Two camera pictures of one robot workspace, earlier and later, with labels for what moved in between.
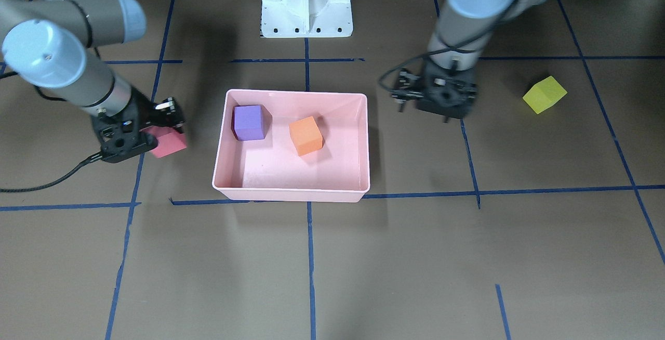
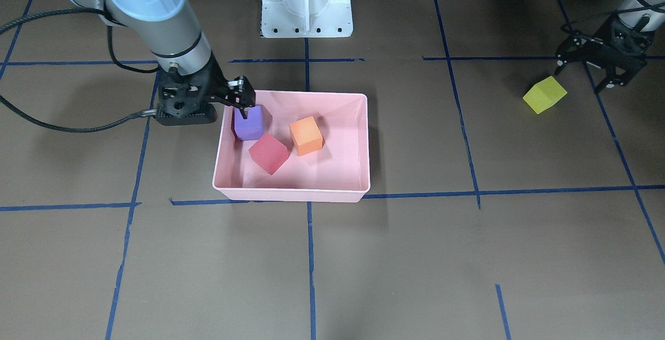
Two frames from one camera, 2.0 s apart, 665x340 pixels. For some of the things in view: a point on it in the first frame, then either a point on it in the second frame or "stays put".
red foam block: x=170 y=141 to x=269 y=153
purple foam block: x=248 y=123 stays put
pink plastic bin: x=270 y=169 stays put
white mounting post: x=306 y=1 stays put
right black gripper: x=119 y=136 to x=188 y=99
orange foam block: x=306 y=135 stays put
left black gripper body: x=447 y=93 to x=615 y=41
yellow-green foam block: x=544 y=94 stays put
